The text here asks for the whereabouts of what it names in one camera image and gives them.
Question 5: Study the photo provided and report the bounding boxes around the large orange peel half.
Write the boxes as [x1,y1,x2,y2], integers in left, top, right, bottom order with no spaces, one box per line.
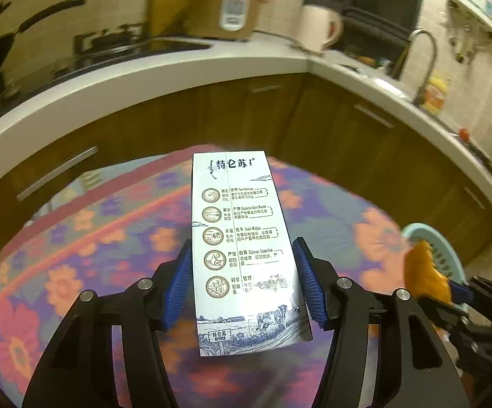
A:
[404,240,452,304]

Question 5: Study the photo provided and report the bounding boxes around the white blue milk carton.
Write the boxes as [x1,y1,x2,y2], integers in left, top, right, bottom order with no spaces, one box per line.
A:
[191,151,312,356]

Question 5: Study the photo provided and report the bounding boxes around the dark kitchen window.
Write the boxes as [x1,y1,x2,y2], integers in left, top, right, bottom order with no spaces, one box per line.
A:
[304,0,422,62]

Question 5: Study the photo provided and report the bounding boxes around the light green plastic basket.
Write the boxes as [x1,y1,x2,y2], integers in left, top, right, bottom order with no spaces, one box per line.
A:
[402,223,466,284]

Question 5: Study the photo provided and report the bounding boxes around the floral towel table cover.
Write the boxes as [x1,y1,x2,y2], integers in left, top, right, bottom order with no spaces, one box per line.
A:
[0,149,409,407]

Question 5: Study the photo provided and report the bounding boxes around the red tomato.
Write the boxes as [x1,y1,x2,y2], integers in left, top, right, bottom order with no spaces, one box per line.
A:
[458,128,470,142]

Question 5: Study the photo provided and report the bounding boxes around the yellow dish soap bottle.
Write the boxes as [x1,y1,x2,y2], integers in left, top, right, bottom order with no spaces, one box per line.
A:
[422,75,450,115]

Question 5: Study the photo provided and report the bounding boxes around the curved metal sink faucet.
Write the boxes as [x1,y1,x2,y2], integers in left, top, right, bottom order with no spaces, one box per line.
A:
[391,28,440,105]

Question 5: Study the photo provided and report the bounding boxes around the wooden cabinet fronts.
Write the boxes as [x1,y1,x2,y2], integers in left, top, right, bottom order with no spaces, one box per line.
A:
[0,74,492,262]

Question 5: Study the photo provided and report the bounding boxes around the white electric kettle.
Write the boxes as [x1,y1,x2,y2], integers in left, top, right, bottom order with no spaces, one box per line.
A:
[296,5,343,54]

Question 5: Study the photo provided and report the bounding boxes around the white curved countertop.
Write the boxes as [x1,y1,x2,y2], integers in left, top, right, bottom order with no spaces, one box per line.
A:
[0,38,492,204]

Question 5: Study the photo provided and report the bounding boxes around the black gas stove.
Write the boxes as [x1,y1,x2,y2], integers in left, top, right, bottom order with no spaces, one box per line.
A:
[0,22,211,117]

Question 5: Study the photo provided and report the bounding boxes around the brown rice cooker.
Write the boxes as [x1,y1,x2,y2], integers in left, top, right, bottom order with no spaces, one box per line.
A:
[183,0,263,41]

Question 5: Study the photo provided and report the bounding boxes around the black power cord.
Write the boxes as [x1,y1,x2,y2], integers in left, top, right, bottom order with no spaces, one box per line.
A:
[251,29,315,54]

